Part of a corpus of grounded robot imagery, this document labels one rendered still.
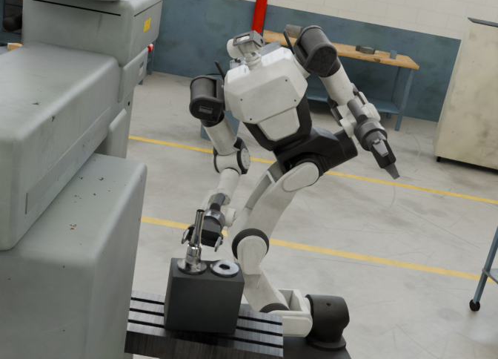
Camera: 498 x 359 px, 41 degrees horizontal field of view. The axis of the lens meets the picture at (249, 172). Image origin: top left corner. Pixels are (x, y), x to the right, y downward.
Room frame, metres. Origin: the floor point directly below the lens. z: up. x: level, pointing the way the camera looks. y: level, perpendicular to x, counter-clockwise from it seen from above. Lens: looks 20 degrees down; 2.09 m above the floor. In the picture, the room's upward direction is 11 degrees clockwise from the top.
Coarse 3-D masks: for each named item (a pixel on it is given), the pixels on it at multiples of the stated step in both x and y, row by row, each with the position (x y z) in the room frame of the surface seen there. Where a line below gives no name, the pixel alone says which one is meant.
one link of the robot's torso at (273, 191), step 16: (272, 176) 2.34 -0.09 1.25; (288, 176) 2.23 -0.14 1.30; (304, 176) 2.23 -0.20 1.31; (256, 192) 2.33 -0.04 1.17; (272, 192) 2.22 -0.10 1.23; (288, 192) 2.23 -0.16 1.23; (256, 208) 2.24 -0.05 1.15; (272, 208) 2.25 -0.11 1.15; (240, 224) 2.26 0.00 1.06; (256, 224) 2.24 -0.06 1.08; (272, 224) 2.25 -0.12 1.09; (240, 240) 2.20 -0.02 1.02
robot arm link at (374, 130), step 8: (360, 128) 2.01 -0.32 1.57; (368, 128) 1.99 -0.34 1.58; (376, 128) 1.99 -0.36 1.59; (384, 128) 2.02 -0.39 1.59; (360, 136) 1.99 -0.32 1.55; (368, 136) 1.96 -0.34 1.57; (376, 136) 1.92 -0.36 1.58; (384, 136) 1.93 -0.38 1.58; (360, 144) 2.00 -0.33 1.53; (368, 144) 1.92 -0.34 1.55; (376, 152) 1.92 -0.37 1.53; (392, 152) 1.93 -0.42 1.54; (376, 160) 1.93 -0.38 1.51; (384, 160) 1.94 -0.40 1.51; (392, 160) 1.94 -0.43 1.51; (384, 168) 1.95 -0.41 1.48
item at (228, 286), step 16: (176, 272) 1.74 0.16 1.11; (192, 272) 1.74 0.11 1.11; (208, 272) 1.78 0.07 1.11; (224, 272) 1.77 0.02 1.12; (240, 272) 1.81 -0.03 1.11; (176, 288) 1.72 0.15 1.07; (192, 288) 1.73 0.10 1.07; (208, 288) 1.74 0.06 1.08; (224, 288) 1.75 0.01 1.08; (240, 288) 1.76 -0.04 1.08; (176, 304) 1.72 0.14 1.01; (192, 304) 1.73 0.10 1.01; (208, 304) 1.74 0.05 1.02; (224, 304) 1.75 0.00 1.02; (240, 304) 1.76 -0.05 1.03; (176, 320) 1.72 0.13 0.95; (192, 320) 1.73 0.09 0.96; (208, 320) 1.74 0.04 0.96; (224, 320) 1.75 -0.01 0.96
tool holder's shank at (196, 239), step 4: (196, 212) 1.78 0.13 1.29; (200, 212) 1.77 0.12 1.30; (204, 212) 1.78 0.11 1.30; (196, 216) 1.78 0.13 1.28; (200, 216) 1.77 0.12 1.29; (196, 220) 1.77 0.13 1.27; (200, 220) 1.77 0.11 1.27; (196, 224) 1.77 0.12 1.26; (200, 224) 1.77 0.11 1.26; (196, 228) 1.77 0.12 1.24; (200, 228) 1.78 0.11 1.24; (196, 232) 1.77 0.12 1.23; (200, 232) 1.78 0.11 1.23; (192, 236) 1.78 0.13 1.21; (196, 236) 1.77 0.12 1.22; (200, 236) 1.78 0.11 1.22; (192, 240) 1.77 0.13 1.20; (196, 240) 1.77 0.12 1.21; (200, 240) 1.78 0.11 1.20; (192, 244) 1.78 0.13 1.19; (196, 244) 1.77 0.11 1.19
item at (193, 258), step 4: (188, 248) 1.77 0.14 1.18; (188, 252) 1.77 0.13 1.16; (192, 252) 1.76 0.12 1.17; (196, 252) 1.76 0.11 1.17; (200, 252) 1.77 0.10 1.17; (188, 256) 1.77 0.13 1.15; (192, 256) 1.76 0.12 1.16; (196, 256) 1.76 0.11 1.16; (200, 256) 1.78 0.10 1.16; (188, 260) 1.76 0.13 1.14; (192, 260) 1.76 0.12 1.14; (196, 260) 1.76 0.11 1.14; (200, 260) 1.78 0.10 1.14; (188, 264) 1.76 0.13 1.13; (192, 264) 1.76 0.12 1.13; (196, 264) 1.77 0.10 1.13
